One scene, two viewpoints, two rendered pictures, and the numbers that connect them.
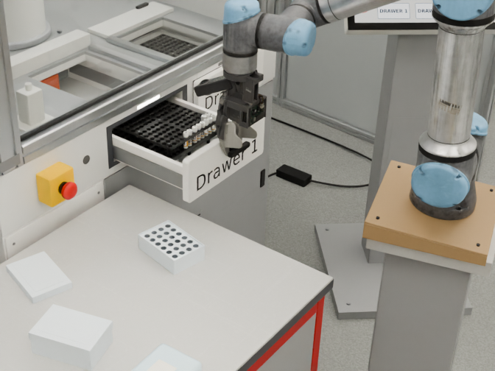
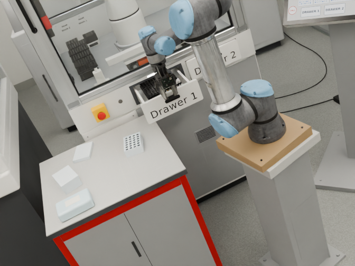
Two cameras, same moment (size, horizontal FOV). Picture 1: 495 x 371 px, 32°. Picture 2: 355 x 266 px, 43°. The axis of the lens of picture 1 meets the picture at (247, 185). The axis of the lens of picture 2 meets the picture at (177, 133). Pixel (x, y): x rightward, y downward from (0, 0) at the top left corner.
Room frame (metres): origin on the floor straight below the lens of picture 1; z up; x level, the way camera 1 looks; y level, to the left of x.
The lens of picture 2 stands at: (0.47, -1.31, 1.86)
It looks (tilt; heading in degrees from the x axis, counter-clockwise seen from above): 32 degrees down; 48
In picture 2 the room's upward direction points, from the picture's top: 22 degrees counter-clockwise
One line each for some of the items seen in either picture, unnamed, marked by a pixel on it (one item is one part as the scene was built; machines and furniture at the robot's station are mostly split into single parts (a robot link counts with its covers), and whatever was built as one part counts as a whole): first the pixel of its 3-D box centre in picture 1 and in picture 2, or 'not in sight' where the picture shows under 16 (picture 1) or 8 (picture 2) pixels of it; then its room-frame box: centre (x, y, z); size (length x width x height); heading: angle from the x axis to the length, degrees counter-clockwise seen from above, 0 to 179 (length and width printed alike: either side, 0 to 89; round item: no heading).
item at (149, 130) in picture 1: (159, 131); (160, 87); (1.86, 0.22, 0.87); 0.22 x 0.18 x 0.06; 55
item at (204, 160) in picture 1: (225, 156); (172, 101); (1.74, 0.05, 0.87); 0.29 x 0.02 x 0.11; 145
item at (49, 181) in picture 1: (57, 184); (100, 113); (1.59, 0.41, 0.88); 0.07 x 0.05 x 0.07; 145
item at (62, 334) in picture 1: (71, 336); (67, 179); (1.21, 0.32, 0.79); 0.13 x 0.09 x 0.05; 71
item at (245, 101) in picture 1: (241, 95); (162, 73); (1.72, 0.02, 1.04); 0.09 x 0.08 x 0.12; 55
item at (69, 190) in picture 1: (67, 189); (101, 115); (1.57, 0.39, 0.88); 0.04 x 0.03 x 0.04; 145
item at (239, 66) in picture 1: (240, 59); (156, 56); (1.73, 0.03, 1.12); 0.08 x 0.08 x 0.05
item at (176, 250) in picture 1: (171, 246); (133, 144); (1.51, 0.16, 0.78); 0.12 x 0.08 x 0.04; 44
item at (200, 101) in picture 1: (229, 82); (213, 59); (2.13, 0.06, 0.87); 0.29 x 0.02 x 0.11; 145
